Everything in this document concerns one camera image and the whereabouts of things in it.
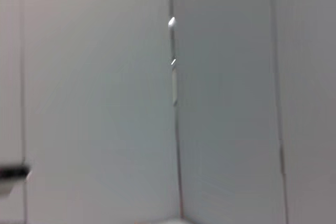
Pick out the white wall seam bracket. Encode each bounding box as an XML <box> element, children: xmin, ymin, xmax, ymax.
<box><xmin>167</xmin><ymin>16</ymin><xmax>180</xmax><ymax>107</ymax></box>

